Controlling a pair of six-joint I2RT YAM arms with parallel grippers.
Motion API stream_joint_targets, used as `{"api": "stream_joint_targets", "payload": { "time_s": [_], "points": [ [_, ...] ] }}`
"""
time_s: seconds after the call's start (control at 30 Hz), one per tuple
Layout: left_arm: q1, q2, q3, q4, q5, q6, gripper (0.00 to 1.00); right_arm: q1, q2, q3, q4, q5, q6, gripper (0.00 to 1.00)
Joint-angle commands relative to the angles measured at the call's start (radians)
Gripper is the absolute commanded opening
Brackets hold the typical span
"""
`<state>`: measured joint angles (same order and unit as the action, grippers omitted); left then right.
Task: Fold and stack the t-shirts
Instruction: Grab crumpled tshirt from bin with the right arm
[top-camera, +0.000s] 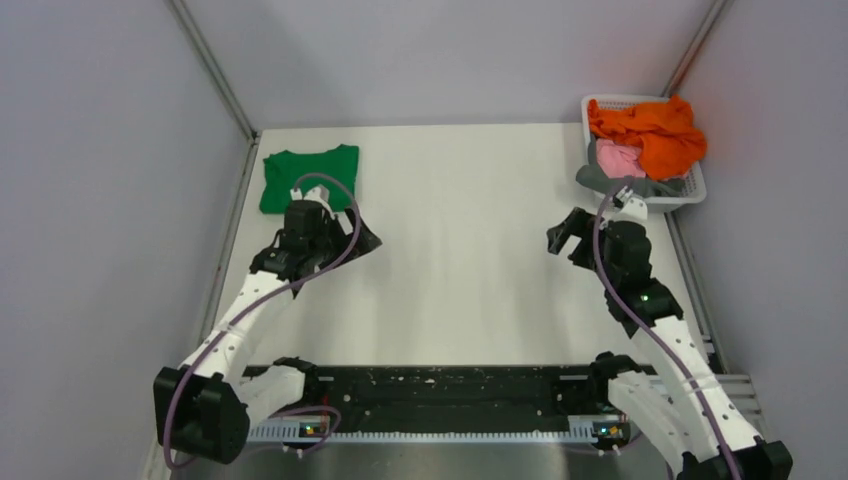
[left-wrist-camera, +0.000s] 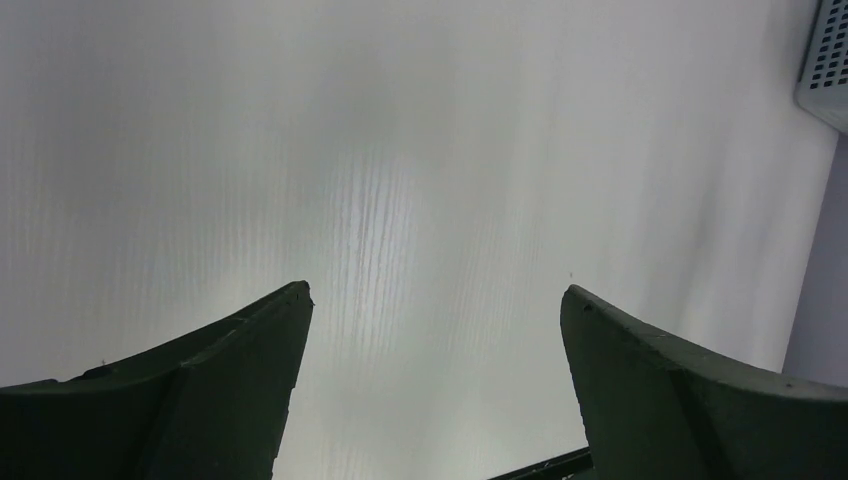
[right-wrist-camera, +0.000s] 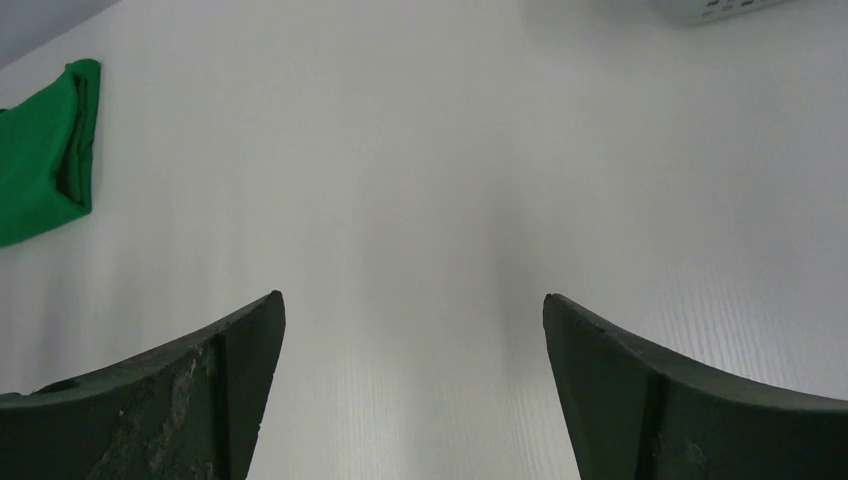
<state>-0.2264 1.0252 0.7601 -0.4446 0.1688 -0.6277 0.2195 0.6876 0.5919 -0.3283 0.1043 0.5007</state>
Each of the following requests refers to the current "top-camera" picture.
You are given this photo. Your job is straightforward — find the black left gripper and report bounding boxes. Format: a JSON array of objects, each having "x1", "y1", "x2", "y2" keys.
[{"x1": 308, "y1": 203, "x2": 381, "y2": 272}]

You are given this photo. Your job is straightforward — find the orange t-shirt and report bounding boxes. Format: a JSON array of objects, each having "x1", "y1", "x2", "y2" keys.
[{"x1": 586, "y1": 95, "x2": 708, "y2": 181}]

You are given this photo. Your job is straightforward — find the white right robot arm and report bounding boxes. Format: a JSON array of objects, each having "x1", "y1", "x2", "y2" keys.
[{"x1": 546, "y1": 207, "x2": 794, "y2": 479}]

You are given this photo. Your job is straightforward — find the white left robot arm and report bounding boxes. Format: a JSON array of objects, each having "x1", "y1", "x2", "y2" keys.
[{"x1": 153, "y1": 194, "x2": 382, "y2": 469}]

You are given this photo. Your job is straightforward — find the grey t-shirt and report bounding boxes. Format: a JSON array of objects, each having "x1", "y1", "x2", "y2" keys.
[{"x1": 576, "y1": 164, "x2": 685, "y2": 198}]

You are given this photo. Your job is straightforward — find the pink t-shirt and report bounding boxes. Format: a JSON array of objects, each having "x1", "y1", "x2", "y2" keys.
[{"x1": 595, "y1": 139, "x2": 646, "y2": 178}]

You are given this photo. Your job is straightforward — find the folded green t-shirt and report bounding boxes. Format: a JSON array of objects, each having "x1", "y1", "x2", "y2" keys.
[{"x1": 259, "y1": 144, "x2": 360, "y2": 215}]

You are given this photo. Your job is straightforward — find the white plastic laundry basket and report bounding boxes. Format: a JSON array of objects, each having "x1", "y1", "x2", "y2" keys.
[{"x1": 581, "y1": 94, "x2": 707, "y2": 213}]

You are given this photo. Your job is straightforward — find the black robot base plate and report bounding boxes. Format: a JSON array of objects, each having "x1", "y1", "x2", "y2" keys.
[{"x1": 295, "y1": 365, "x2": 636, "y2": 443}]

